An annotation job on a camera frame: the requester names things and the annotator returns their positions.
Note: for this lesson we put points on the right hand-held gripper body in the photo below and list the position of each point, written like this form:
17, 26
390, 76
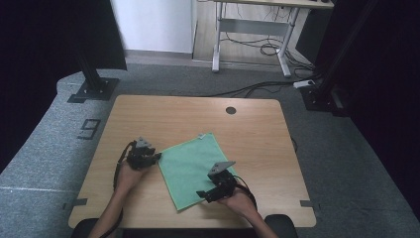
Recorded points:
224, 183

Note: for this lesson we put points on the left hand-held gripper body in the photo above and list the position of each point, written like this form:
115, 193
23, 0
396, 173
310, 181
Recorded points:
140, 157

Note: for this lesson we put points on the green cloth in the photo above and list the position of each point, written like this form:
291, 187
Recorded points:
186, 168

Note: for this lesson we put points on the person's right hand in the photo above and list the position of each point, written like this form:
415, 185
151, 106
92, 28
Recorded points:
239, 203

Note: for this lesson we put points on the person's left hand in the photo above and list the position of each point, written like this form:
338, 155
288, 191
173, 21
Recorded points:
128, 180

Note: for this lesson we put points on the black round table grommet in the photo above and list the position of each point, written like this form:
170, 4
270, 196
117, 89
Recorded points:
230, 110

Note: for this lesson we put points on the person's right leg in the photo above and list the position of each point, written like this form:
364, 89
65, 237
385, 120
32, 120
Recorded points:
284, 226

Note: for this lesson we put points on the person's leg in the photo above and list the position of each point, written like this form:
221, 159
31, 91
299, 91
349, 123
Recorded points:
82, 228
284, 226

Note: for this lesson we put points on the grey tape strip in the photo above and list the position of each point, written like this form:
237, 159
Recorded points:
77, 202
308, 203

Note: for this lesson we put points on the black metal stand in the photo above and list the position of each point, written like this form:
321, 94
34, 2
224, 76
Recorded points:
94, 86
325, 89

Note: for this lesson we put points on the person's left leg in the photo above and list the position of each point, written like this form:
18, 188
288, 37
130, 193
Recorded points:
82, 228

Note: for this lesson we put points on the white power strip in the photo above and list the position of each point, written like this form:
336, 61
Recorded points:
303, 84

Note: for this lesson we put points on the black curtain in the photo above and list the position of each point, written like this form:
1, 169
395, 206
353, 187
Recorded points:
389, 82
39, 49

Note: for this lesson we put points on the black computer tower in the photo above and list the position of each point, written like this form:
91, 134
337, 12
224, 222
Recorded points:
310, 36

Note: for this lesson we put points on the white metal desk frame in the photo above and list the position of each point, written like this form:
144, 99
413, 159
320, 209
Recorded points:
252, 27

